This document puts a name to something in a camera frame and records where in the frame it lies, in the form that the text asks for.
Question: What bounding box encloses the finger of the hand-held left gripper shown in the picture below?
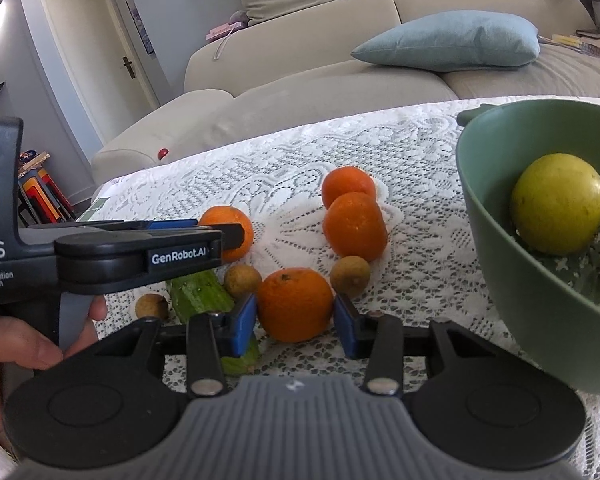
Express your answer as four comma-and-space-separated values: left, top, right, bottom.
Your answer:
97, 217, 202, 234
145, 223, 247, 264

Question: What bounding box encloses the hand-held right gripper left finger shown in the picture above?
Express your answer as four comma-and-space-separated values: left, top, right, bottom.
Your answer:
107, 292, 259, 397

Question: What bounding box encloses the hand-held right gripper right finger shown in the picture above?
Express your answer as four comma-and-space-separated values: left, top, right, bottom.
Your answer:
332, 293, 476, 397

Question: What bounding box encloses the orange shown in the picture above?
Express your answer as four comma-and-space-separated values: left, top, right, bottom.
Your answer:
321, 166, 377, 211
198, 205, 255, 264
323, 191, 389, 262
256, 268, 335, 344

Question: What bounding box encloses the brown longan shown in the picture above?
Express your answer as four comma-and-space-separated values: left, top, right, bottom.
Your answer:
135, 294, 170, 322
223, 265, 264, 300
329, 255, 371, 297

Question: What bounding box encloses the green bowl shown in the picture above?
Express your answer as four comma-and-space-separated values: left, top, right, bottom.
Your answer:
455, 99, 600, 397

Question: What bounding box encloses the person's left hand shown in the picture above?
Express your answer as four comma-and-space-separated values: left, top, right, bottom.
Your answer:
0, 295, 109, 448

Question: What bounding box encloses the stack of colourful stools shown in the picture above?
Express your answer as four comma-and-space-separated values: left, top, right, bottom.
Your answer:
16, 150, 77, 226

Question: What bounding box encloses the green cucumber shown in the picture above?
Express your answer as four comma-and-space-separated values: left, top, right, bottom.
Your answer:
167, 270, 262, 376

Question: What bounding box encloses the white lace tablecloth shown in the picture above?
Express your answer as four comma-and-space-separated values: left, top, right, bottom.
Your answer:
75, 96, 600, 480

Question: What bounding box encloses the beige sofa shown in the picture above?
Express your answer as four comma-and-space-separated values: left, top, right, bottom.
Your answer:
90, 0, 600, 187

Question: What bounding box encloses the white door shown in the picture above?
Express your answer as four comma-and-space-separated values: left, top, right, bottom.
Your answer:
36, 0, 162, 111

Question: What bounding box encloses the pink box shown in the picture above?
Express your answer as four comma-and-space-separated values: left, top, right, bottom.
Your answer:
205, 21, 251, 42

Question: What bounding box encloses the yellow-green round fruit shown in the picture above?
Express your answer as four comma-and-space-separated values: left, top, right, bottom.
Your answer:
510, 153, 600, 256

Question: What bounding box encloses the light blue pillow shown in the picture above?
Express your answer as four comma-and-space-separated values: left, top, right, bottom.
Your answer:
351, 10, 541, 72

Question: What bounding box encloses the wall poster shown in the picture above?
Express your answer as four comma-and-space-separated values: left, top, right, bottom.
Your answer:
129, 2, 155, 56

